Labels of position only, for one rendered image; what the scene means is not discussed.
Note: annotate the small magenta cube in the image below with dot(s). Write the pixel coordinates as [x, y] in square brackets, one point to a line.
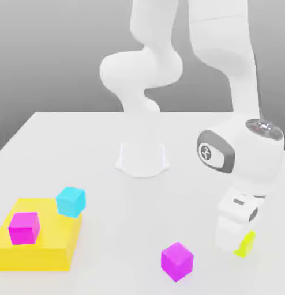
[23, 228]
[176, 261]

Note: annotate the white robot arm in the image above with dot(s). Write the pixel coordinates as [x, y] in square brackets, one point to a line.
[154, 62]

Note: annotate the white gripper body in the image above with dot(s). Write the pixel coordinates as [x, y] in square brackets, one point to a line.
[228, 232]

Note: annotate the small cyan cube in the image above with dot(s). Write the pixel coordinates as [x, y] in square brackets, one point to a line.
[71, 202]

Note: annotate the small yellow-green cube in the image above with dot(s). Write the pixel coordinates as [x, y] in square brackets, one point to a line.
[246, 244]

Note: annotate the large yellow box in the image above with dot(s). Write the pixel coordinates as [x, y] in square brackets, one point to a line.
[45, 242]

